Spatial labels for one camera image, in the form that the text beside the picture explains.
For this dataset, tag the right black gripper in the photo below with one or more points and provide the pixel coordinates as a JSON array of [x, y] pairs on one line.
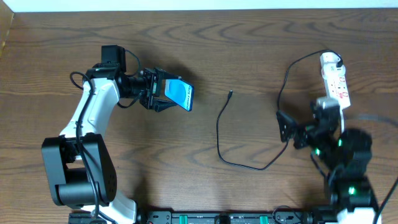
[[298, 134]]

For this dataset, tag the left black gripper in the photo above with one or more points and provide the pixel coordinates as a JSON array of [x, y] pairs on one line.
[[155, 90]]

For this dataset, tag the blue screen Galaxy smartphone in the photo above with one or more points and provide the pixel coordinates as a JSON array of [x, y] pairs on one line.
[[180, 92]]

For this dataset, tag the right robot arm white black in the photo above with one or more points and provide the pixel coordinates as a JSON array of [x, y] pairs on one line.
[[347, 188]]

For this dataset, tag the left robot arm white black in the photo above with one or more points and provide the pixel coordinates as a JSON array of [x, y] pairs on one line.
[[79, 169]]

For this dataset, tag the white charger adapter plug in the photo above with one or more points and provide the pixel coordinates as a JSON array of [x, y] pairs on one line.
[[331, 65]]

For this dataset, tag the white power strip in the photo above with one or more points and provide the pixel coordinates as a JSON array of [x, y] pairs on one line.
[[336, 87]]

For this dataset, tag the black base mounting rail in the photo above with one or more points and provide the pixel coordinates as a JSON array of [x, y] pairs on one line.
[[279, 216]]

